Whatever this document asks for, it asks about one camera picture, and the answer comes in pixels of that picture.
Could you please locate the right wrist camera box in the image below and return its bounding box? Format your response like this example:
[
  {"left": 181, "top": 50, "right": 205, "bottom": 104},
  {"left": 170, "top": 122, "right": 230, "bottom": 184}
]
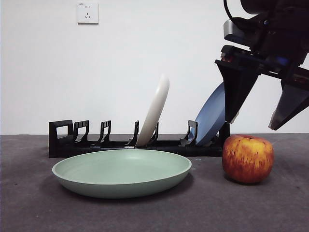
[{"left": 223, "top": 20, "right": 252, "bottom": 42}]

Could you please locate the red yellow apple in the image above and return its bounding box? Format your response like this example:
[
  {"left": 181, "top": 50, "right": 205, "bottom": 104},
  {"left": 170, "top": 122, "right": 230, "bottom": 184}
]
[{"left": 222, "top": 134, "right": 275, "bottom": 185}]

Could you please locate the cream white plate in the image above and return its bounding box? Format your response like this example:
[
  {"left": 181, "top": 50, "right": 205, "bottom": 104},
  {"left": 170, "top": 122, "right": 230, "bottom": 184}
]
[{"left": 135, "top": 73, "right": 170, "bottom": 147}]

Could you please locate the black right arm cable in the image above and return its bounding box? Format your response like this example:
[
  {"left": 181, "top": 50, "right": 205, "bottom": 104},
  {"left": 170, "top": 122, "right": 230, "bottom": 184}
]
[{"left": 223, "top": 0, "right": 244, "bottom": 26}]

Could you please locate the black plate rack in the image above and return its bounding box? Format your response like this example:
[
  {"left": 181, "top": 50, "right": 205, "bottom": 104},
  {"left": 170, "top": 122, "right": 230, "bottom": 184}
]
[{"left": 48, "top": 119, "right": 230, "bottom": 159}]

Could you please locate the white wall socket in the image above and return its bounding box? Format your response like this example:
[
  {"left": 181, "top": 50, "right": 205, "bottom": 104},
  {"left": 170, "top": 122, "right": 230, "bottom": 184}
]
[{"left": 77, "top": 1, "right": 99, "bottom": 25}]

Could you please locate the blue plate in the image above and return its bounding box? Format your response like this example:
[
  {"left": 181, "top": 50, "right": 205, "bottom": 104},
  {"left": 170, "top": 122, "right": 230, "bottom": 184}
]
[{"left": 194, "top": 81, "right": 226, "bottom": 146}]

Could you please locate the green plate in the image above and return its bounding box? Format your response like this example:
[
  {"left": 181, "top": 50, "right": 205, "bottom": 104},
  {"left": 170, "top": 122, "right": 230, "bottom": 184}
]
[{"left": 51, "top": 149, "right": 193, "bottom": 200}]

